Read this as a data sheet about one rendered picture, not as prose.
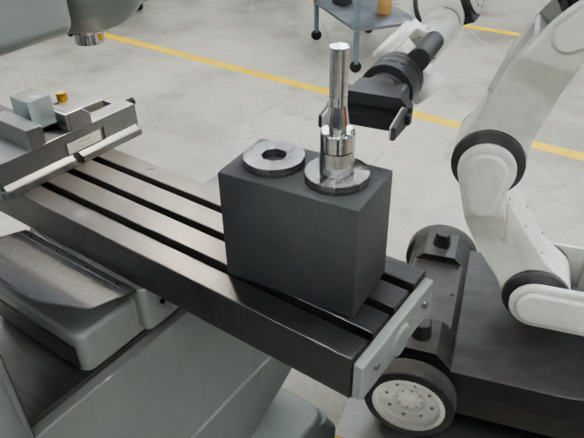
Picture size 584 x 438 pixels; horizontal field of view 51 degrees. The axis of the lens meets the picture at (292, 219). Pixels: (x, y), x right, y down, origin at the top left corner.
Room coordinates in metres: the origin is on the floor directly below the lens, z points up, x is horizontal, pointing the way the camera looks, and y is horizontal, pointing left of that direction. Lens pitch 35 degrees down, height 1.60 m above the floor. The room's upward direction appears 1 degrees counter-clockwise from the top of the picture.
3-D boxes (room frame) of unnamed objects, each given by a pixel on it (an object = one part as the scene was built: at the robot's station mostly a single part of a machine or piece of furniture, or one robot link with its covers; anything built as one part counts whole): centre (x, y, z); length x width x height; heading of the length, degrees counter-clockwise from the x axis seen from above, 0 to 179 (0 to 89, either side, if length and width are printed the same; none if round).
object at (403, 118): (0.79, -0.16, 1.22); 0.06 x 0.02 x 0.03; 154
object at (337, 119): (0.72, -0.06, 1.30); 0.03 x 0.03 x 0.11
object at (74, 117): (1.18, 0.48, 1.08); 0.12 x 0.06 x 0.04; 53
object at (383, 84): (0.90, -0.15, 1.22); 0.13 x 0.12 x 0.10; 64
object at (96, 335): (1.00, 0.33, 0.85); 0.50 x 0.35 x 0.12; 144
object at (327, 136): (0.72, -0.06, 1.24); 0.05 x 0.05 x 0.01
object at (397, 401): (0.89, -0.25, 0.50); 0.20 x 0.05 x 0.20; 70
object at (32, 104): (1.14, 0.51, 1.10); 0.06 x 0.05 x 0.06; 53
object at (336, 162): (0.72, -0.06, 1.21); 0.05 x 0.05 x 0.05
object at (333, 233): (0.75, -0.02, 1.09); 0.22 x 0.12 x 0.20; 60
